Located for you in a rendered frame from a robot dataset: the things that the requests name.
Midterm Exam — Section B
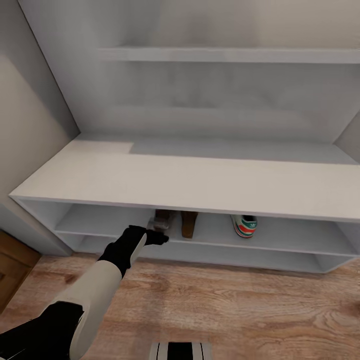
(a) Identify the gym shoe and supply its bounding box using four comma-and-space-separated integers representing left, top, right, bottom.
230, 214, 258, 238

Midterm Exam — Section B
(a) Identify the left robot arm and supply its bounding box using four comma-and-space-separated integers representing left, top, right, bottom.
0, 219, 169, 360

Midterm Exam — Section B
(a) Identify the sandal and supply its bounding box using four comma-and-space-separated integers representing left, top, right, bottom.
155, 209, 177, 232
180, 210, 199, 239

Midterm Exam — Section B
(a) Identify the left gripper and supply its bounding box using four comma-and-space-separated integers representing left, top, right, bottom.
147, 229, 169, 245

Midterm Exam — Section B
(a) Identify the robot trunk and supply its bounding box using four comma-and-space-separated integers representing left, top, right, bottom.
147, 342, 214, 360

